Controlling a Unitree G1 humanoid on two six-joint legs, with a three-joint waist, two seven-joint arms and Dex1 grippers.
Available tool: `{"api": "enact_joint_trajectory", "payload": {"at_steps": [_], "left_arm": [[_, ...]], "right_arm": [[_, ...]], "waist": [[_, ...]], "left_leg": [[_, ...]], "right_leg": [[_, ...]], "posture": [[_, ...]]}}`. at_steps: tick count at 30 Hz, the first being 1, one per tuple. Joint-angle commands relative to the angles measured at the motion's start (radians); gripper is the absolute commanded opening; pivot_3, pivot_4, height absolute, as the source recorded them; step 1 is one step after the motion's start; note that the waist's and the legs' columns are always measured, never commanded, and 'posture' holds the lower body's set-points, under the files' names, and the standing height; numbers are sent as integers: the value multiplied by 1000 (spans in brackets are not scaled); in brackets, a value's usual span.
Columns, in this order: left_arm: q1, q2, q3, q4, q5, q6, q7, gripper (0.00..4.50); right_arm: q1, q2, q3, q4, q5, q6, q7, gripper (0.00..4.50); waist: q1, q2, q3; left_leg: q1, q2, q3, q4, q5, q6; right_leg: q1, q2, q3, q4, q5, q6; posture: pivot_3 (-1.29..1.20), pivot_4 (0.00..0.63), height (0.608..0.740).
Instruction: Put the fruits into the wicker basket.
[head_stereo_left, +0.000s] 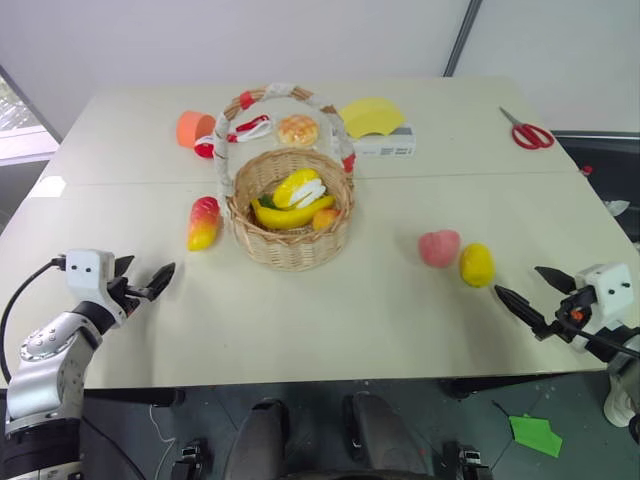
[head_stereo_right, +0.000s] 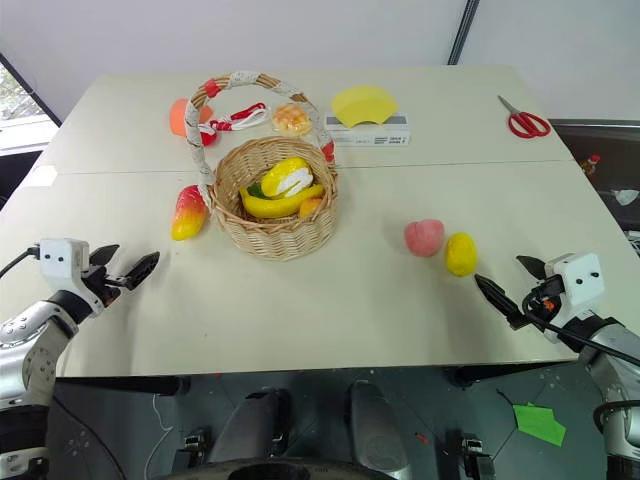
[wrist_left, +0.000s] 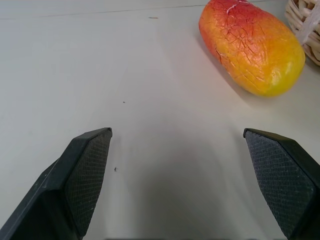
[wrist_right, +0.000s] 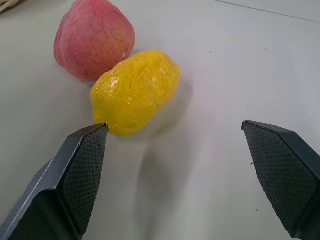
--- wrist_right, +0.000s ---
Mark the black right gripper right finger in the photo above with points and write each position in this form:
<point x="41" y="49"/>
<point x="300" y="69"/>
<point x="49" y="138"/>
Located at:
<point x="287" y="175"/>

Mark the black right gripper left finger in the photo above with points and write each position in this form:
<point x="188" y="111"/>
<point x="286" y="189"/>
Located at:
<point x="62" y="185"/>

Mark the yellow lemon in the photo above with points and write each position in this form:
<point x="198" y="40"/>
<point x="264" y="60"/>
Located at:
<point x="136" y="93"/>

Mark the pink peach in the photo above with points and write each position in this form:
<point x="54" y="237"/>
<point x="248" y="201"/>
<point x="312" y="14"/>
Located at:
<point x="93" y="37"/>

